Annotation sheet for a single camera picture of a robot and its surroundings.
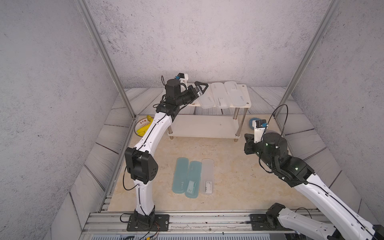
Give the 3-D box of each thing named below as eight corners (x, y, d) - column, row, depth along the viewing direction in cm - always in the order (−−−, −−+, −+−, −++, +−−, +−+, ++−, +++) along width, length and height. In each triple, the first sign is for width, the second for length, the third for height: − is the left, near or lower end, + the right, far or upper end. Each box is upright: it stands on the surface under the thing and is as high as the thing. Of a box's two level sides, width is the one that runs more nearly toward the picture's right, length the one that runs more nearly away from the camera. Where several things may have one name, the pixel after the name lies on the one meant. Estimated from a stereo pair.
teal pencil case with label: (183, 197, 84) (183, 195, 82) (189, 162, 98) (188, 160, 96) (198, 198, 83) (198, 197, 81) (202, 163, 97) (202, 161, 95)
